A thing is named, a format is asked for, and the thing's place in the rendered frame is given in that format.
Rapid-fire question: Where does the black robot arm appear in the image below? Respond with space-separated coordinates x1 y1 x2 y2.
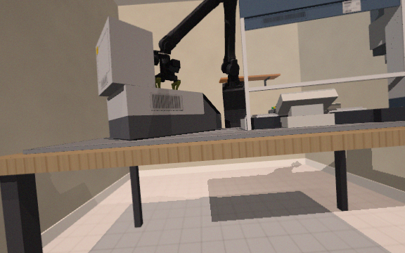
153 0 243 89

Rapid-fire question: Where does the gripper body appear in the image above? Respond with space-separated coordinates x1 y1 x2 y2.
155 73 180 82

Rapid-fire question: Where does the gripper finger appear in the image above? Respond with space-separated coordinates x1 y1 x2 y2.
172 81 181 90
155 77 161 88

